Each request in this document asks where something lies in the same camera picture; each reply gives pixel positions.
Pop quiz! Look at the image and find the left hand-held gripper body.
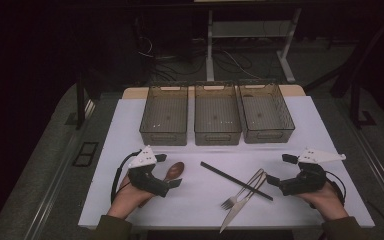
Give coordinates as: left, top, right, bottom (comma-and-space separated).
127, 145, 172, 198

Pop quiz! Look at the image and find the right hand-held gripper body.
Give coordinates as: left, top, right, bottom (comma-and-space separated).
278, 148, 347, 197

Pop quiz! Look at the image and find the brown wooden spoon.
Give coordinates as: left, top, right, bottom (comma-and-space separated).
137, 161, 185, 209

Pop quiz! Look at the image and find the black chopstick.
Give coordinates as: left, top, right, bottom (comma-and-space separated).
199, 161, 274, 202

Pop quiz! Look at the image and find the clear smoky plastic bin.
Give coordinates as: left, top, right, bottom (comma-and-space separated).
238, 79, 296, 145
139, 83, 189, 147
193, 81, 243, 147

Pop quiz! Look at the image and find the silver metal fork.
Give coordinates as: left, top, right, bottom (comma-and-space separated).
220, 168, 268, 211

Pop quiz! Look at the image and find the silver metal table knife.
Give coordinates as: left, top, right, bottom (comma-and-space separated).
219, 171, 268, 234

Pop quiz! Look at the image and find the person's left hand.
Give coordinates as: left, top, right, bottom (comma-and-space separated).
107, 174, 154, 220

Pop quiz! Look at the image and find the person's right hand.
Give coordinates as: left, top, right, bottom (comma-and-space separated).
296, 181, 349, 222

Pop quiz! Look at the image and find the black metal stand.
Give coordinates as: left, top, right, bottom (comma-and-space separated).
349, 79, 378, 129
75, 71, 96, 131

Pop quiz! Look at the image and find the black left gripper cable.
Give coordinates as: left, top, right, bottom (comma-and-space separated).
110, 149, 143, 205

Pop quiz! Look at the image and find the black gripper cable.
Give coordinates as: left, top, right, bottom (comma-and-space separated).
110, 149, 143, 205
324, 170, 348, 207

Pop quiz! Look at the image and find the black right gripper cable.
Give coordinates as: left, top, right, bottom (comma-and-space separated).
324, 170, 348, 207

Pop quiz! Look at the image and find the black floor socket frame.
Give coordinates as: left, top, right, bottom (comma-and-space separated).
72, 141, 99, 168

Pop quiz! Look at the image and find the tangle of floor cables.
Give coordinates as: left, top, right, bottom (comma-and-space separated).
136, 33, 264, 84

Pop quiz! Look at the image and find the white metal desk frame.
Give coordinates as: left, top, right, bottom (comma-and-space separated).
205, 8, 303, 84

